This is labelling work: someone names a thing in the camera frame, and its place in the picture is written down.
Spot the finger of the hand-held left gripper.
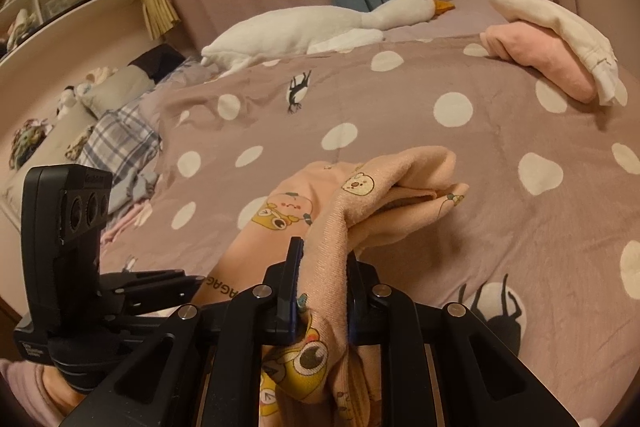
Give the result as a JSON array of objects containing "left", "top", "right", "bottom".
[
  {"left": 119, "top": 288, "right": 203, "bottom": 314},
  {"left": 101, "top": 269, "right": 207, "bottom": 296}
]

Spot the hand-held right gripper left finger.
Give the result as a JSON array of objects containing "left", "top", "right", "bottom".
[{"left": 62, "top": 237, "right": 306, "bottom": 427}]

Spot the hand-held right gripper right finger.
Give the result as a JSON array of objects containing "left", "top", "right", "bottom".
[{"left": 346, "top": 251, "right": 591, "bottom": 427}]

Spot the orange cartoon print garment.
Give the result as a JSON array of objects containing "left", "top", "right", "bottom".
[{"left": 192, "top": 146, "right": 471, "bottom": 427}]

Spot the person's left forearm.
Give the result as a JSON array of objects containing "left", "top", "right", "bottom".
[{"left": 0, "top": 357, "right": 87, "bottom": 427}]

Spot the long beige cushion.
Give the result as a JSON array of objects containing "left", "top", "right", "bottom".
[{"left": 0, "top": 109, "right": 101, "bottom": 228}]

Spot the light pink cloth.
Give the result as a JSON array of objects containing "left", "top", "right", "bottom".
[{"left": 101, "top": 201, "right": 152, "bottom": 244}]

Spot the floral print cloth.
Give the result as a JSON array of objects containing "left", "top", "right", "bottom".
[{"left": 10, "top": 119, "right": 53, "bottom": 170}]

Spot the blue plaid cloth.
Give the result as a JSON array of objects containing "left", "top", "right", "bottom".
[{"left": 80, "top": 99, "right": 163, "bottom": 212}]

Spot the small plush toy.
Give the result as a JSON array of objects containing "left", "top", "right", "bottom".
[{"left": 55, "top": 86, "right": 82, "bottom": 118}]

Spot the mauve polka dot blanket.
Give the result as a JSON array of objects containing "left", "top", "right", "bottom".
[{"left": 95, "top": 0, "right": 640, "bottom": 427}]

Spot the grey pillow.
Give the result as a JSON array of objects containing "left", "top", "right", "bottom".
[{"left": 80, "top": 68, "right": 156, "bottom": 120}]

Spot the dark cloth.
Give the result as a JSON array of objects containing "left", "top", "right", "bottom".
[{"left": 127, "top": 44, "right": 188, "bottom": 82}]

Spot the straw tassel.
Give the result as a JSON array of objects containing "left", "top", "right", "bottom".
[{"left": 141, "top": 0, "right": 180, "bottom": 40}]

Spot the white goose plush toy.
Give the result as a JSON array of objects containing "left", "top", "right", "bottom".
[{"left": 201, "top": 0, "right": 457, "bottom": 75}]

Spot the folded pink cloth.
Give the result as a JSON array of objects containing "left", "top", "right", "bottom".
[{"left": 480, "top": 23, "right": 601, "bottom": 104}]

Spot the folded white cloth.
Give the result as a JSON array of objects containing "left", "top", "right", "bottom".
[{"left": 485, "top": 0, "right": 621, "bottom": 106}]

